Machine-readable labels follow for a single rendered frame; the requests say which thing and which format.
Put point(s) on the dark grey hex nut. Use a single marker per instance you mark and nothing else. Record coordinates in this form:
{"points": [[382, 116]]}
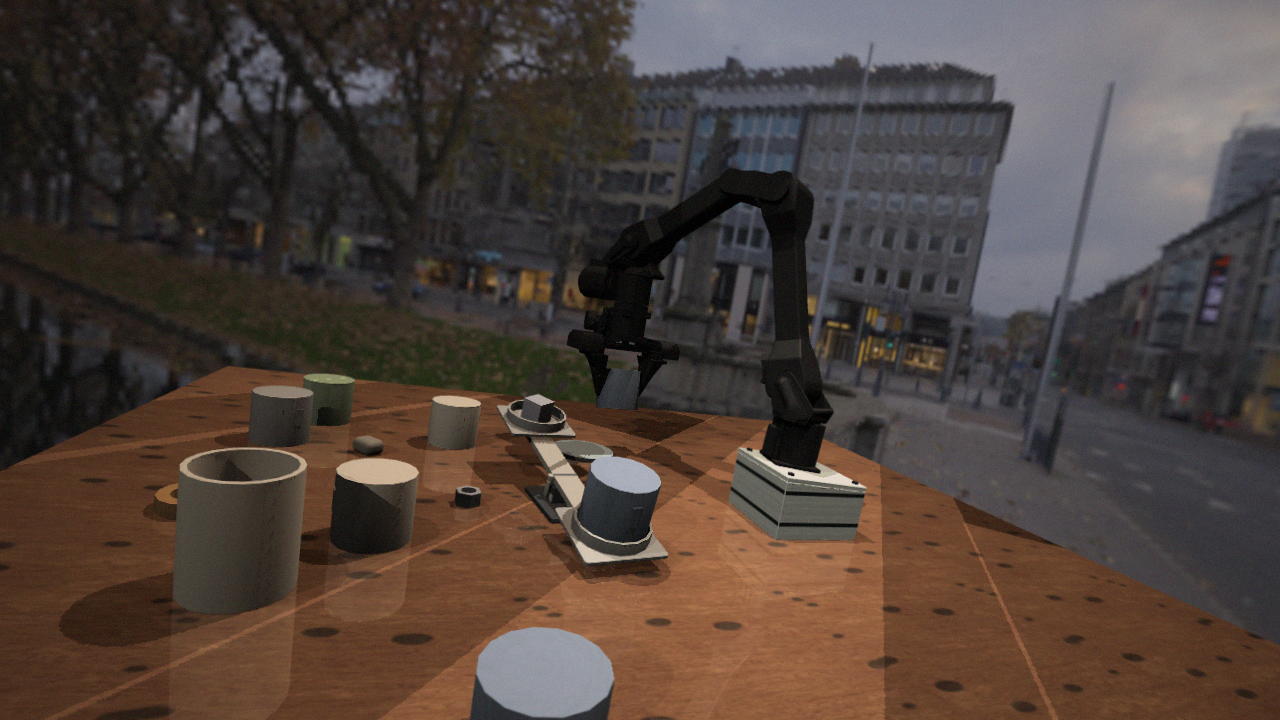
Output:
{"points": [[467, 497]]}

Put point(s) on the grey pebble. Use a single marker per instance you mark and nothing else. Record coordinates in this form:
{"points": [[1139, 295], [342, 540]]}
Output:
{"points": [[367, 445]]}

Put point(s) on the beige balance beam with square pans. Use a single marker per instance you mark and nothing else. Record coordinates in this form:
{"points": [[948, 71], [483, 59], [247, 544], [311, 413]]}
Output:
{"points": [[560, 501]]}

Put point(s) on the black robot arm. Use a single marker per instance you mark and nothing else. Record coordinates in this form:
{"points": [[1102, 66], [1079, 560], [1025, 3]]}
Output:
{"points": [[791, 372]]}

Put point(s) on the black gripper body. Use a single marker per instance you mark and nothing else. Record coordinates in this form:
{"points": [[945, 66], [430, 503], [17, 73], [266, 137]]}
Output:
{"points": [[628, 325]]}

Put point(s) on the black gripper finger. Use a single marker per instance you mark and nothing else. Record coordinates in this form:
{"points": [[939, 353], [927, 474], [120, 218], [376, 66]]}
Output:
{"points": [[647, 367], [598, 364]]}

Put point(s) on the white round dish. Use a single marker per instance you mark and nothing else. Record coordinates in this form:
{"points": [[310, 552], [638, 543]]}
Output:
{"points": [[582, 451]]}

